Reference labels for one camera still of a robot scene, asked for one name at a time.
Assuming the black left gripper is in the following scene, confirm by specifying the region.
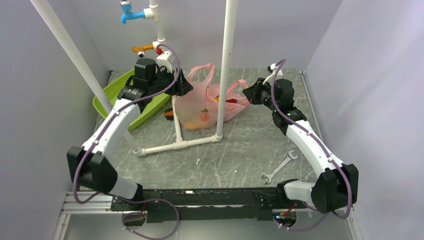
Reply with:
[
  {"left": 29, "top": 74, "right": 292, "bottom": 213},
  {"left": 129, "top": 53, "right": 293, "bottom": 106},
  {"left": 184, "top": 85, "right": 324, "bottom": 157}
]
[{"left": 149, "top": 65, "right": 194, "bottom": 97}]

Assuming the orange fake fruit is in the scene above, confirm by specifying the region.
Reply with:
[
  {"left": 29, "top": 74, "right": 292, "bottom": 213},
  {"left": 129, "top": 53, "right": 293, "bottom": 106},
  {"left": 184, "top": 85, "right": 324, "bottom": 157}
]
[{"left": 182, "top": 111, "right": 214, "bottom": 130}]

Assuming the red fake fruit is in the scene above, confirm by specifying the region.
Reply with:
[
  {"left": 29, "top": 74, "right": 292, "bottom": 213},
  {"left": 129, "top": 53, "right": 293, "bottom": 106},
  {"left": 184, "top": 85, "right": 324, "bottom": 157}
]
[{"left": 225, "top": 98, "right": 243, "bottom": 104}]

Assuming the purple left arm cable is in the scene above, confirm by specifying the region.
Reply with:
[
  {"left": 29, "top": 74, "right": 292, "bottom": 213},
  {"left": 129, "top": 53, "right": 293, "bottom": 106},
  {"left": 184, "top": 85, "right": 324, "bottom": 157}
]
[{"left": 72, "top": 43, "right": 181, "bottom": 240}]

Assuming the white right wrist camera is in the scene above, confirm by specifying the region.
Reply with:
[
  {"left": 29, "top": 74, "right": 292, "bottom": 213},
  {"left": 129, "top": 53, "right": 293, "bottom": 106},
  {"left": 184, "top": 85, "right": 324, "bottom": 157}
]
[{"left": 262, "top": 63, "right": 283, "bottom": 85}]

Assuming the blue plastic faucet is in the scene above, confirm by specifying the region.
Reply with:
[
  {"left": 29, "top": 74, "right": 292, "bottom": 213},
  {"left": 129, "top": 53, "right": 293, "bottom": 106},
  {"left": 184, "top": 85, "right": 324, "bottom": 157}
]
[{"left": 119, "top": 0, "right": 146, "bottom": 25}]

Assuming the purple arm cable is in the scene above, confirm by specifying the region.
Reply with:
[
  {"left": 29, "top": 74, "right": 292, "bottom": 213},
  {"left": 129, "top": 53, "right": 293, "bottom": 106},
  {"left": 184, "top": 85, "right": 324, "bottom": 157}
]
[
  {"left": 72, "top": 43, "right": 181, "bottom": 240},
  {"left": 269, "top": 58, "right": 354, "bottom": 232}
]

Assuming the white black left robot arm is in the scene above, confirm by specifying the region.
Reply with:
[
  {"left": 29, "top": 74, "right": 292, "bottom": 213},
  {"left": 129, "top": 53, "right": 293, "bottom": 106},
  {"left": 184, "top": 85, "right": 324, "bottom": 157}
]
[{"left": 66, "top": 58, "right": 193, "bottom": 210}]

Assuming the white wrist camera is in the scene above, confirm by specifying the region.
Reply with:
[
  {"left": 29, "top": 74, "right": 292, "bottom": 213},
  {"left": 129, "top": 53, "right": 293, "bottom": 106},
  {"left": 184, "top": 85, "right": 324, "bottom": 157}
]
[
  {"left": 262, "top": 63, "right": 283, "bottom": 85},
  {"left": 155, "top": 47, "right": 175, "bottom": 74}
]

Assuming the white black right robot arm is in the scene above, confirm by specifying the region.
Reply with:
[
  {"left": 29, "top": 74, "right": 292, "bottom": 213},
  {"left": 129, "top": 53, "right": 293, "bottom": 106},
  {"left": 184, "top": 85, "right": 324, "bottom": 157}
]
[{"left": 242, "top": 78, "right": 359, "bottom": 214}]

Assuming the green plastic basin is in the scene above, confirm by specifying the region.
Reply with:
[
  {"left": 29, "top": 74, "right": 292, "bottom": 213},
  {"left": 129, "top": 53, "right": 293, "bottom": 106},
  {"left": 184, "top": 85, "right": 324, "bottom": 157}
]
[{"left": 92, "top": 69, "right": 171, "bottom": 131}]

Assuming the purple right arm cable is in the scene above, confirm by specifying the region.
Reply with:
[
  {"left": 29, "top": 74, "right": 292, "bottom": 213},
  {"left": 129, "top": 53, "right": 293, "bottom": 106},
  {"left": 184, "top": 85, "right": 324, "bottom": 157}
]
[{"left": 269, "top": 58, "right": 354, "bottom": 232}]

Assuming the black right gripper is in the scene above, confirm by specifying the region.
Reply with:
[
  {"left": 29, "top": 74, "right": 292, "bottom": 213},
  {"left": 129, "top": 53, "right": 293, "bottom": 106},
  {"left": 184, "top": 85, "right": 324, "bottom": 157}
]
[{"left": 242, "top": 78, "right": 280, "bottom": 112}]

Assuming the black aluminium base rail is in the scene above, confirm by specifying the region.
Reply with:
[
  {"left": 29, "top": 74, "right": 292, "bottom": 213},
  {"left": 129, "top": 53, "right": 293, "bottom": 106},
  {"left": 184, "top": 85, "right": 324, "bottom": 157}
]
[{"left": 61, "top": 185, "right": 354, "bottom": 223}]

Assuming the silver wrench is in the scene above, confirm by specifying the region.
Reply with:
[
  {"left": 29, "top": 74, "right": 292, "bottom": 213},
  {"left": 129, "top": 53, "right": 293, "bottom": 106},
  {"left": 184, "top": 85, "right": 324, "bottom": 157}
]
[{"left": 261, "top": 149, "right": 299, "bottom": 185}]

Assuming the orange plastic faucet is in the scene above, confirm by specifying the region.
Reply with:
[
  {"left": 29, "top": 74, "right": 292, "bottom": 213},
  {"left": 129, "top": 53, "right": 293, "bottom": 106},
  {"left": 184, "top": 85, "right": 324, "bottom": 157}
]
[{"left": 131, "top": 44, "right": 155, "bottom": 58}]

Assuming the white PVC pipe frame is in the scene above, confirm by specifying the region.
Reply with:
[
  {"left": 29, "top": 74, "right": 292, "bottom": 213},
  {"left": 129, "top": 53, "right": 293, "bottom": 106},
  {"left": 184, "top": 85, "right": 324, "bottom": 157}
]
[{"left": 31, "top": 0, "right": 238, "bottom": 156}]

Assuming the orange black brush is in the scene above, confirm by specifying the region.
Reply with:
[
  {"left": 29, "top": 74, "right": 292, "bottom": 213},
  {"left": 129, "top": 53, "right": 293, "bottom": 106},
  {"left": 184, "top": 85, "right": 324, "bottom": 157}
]
[{"left": 163, "top": 107, "right": 174, "bottom": 121}]

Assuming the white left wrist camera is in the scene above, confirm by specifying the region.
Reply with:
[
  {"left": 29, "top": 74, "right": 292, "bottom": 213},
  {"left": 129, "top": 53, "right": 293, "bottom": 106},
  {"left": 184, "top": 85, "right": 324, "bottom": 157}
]
[{"left": 155, "top": 47, "right": 175, "bottom": 74}]

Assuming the pink plastic bag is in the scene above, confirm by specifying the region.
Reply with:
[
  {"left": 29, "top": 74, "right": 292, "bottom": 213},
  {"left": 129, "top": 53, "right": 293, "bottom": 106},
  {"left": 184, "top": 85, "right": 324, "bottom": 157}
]
[{"left": 174, "top": 63, "right": 250, "bottom": 129}]

